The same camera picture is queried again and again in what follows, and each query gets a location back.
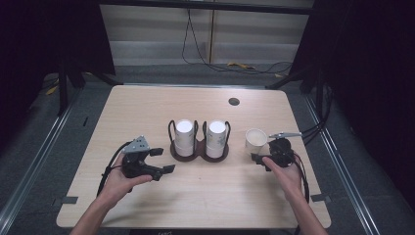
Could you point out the person's right hand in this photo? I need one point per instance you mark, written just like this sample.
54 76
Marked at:
290 181

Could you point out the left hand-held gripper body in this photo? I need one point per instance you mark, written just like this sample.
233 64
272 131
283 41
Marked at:
137 163

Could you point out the white disposable paper cup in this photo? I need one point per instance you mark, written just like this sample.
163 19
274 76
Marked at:
256 138

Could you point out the grey tape strip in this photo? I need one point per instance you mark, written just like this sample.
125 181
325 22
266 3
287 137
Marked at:
321 197
68 199

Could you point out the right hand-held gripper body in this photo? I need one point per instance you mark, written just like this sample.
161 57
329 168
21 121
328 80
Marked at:
281 150

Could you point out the yellow tape scrap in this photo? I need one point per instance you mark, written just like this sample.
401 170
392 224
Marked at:
51 90
241 65

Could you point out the dark brown double cup holder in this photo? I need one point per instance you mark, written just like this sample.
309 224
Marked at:
199 151

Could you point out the metal floor rail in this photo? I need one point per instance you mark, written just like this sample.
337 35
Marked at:
342 166
36 163

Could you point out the black metal stand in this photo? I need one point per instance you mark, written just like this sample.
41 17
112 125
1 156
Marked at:
62 94
287 80

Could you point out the dark round table grommet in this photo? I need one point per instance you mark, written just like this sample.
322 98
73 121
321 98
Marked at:
234 101

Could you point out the person's left hand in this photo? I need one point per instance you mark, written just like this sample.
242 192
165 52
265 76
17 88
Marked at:
117 186

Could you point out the black curtain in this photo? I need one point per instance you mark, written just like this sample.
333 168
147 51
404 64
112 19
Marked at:
368 81
39 39

